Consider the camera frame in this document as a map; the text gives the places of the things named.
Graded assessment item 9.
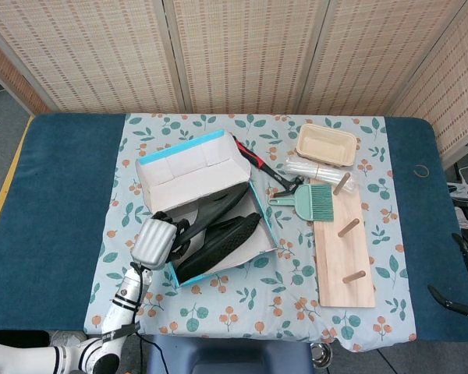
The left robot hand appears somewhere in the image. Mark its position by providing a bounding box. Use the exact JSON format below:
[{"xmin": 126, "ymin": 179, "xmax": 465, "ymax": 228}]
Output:
[{"xmin": 130, "ymin": 211, "xmax": 192, "ymax": 272}]

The black slipper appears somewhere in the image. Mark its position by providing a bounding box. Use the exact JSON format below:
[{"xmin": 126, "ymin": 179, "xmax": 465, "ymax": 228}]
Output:
[
  {"xmin": 151, "ymin": 182, "xmax": 250, "ymax": 254},
  {"xmin": 177, "ymin": 212, "xmax": 262, "ymax": 284}
]

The turquoise cardboard shoe box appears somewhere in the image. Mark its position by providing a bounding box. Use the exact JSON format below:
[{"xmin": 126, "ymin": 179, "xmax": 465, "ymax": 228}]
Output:
[{"xmin": 134, "ymin": 129, "xmax": 280, "ymax": 289}]

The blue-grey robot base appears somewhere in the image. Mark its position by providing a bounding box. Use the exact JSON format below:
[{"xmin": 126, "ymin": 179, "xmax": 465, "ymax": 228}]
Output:
[{"xmin": 146, "ymin": 335, "xmax": 313, "ymax": 374}]

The white chair base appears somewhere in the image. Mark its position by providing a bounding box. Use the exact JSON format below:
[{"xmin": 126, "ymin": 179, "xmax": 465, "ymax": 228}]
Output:
[{"xmin": 446, "ymin": 163, "xmax": 468, "ymax": 203}]

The blue velvet table cover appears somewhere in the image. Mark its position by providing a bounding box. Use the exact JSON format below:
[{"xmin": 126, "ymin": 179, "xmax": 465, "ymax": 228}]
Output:
[{"xmin": 0, "ymin": 112, "xmax": 468, "ymax": 344}]

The floral tablecloth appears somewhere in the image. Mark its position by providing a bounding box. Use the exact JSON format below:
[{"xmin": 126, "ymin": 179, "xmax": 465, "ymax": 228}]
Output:
[{"xmin": 83, "ymin": 112, "xmax": 418, "ymax": 353}]

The white sneaker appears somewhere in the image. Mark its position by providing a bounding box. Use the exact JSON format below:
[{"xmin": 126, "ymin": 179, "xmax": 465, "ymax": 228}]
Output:
[{"xmin": 48, "ymin": 330, "xmax": 89, "ymax": 348}]

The red black claw hammer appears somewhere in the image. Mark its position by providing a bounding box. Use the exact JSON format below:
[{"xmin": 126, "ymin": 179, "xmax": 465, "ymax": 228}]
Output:
[{"xmin": 232, "ymin": 134, "xmax": 305, "ymax": 198}]

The wooden peg board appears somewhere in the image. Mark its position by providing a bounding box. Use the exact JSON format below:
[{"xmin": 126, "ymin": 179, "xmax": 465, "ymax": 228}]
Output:
[{"xmin": 309, "ymin": 172, "xmax": 377, "ymax": 309}]

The small green dustpan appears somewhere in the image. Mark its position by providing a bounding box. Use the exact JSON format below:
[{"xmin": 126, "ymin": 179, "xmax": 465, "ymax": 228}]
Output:
[{"xmin": 268, "ymin": 183, "xmax": 317, "ymax": 223}]

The small green brush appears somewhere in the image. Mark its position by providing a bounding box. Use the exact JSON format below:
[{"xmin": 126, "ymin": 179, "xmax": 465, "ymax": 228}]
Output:
[{"xmin": 308, "ymin": 183, "xmax": 335, "ymax": 223}]

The bundle of clear sticks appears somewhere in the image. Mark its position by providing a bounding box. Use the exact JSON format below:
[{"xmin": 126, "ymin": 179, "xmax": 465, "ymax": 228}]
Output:
[{"xmin": 283, "ymin": 157, "xmax": 360, "ymax": 194}]

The beige rectangular food container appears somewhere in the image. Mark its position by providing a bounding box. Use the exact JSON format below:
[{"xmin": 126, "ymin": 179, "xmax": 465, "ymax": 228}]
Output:
[{"xmin": 295, "ymin": 123, "xmax": 356, "ymax": 168}]

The bamboo folding screen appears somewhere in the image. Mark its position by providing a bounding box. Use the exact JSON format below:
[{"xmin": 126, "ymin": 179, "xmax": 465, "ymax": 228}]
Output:
[{"xmin": 0, "ymin": 0, "xmax": 468, "ymax": 169}]

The black cable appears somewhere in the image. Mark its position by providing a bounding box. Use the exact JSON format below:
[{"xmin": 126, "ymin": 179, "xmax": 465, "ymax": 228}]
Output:
[{"xmin": 130, "ymin": 261, "xmax": 167, "ymax": 374}]

